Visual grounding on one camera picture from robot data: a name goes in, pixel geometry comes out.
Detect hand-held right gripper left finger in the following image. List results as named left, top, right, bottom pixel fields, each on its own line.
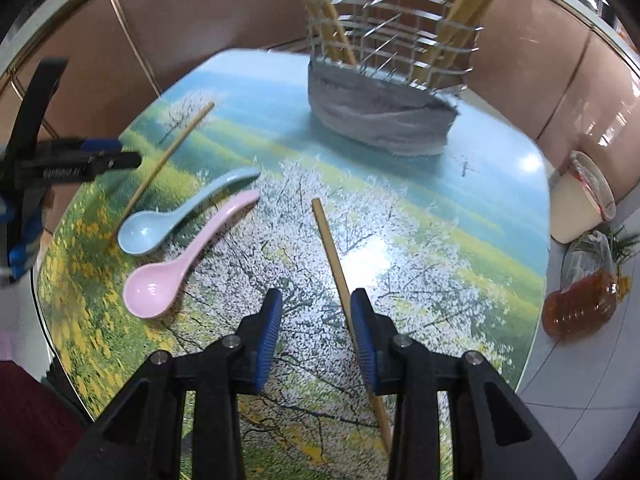
left=60, top=287, right=284, bottom=480

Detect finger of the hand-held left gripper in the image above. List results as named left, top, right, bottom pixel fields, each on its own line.
left=35, top=151, right=143, bottom=182
left=47, top=137, right=124, bottom=155

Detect beige trash bin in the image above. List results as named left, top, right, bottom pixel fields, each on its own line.
left=550, top=150, right=619, bottom=244

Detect green onions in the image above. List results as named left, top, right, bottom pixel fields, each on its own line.
left=606, top=224, right=640, bottom=282

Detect wire utensil holder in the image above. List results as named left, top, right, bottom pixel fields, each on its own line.
left=304, top=0, right=485, bottom=157

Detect pink ceramic spoon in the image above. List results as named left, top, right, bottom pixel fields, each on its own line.
left=122, top=189, right=261, bottom=319

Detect clear plastic bag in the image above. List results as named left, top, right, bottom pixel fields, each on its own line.
left=560, top=230, right=617, bottom=292

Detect light blue ceramic spoon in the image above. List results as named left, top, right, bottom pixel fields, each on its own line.
left=118, top=166, right=262, bottom=256

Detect brown kitchen cabinets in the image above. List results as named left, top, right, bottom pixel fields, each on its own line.
left=0, top=0, right=640, bottom=241

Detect cooking oil bottle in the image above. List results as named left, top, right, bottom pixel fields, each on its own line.
left=542, top=267, right=622, bottom=339

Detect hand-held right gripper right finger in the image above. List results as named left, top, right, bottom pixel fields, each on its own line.
left=350, top=287, right=576, bottom=480

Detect wooden chopstick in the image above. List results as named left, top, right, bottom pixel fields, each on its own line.
left=419, top=0, right=483, bottom=84
left=284, top=0, right=347, bottom=64
left=111, top=101, right=216, bottom=243
left=311, top=198, right=393, bottom=455
left=309, top=0, right=358, bottom=67
left=439, top=0, right=518, bottom=87

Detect dark red cloth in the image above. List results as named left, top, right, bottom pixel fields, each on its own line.
left=0, top=360, right=87, bottom=480

